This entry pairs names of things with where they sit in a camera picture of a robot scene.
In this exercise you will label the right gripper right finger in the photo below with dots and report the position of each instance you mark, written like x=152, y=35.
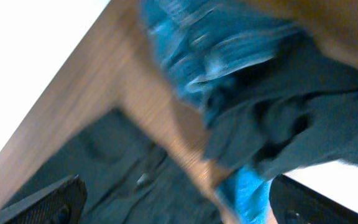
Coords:
x=294, y=203

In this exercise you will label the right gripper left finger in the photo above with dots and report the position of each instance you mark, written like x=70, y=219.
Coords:
x=59, y=203

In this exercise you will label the black trousers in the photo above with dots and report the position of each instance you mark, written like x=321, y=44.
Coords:
x=128, y=177

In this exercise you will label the blue denim jeans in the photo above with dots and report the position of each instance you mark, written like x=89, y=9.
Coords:
x=202, y=47

